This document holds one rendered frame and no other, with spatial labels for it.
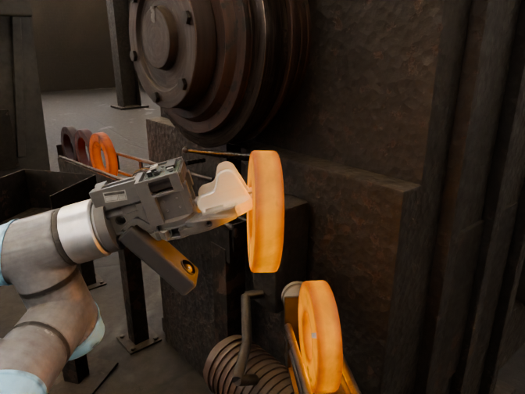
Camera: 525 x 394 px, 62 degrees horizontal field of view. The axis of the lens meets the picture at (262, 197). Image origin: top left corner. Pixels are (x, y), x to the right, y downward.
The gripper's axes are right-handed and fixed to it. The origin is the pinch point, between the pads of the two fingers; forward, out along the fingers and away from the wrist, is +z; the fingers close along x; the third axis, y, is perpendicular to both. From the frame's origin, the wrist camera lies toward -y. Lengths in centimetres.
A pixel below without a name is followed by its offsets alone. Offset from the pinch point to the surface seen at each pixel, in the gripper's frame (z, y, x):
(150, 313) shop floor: -61, -80, 112
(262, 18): 8.6, 20.8, 30.0
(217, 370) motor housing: -17.9, -39.1, 17.2
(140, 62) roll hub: -18, 19, 51
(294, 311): -0.2, -23.7, 7.8
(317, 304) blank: 3.2, -15.9, -3.0
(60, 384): -84, -73, 72
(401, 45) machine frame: 29.7, 10.5, 23.7
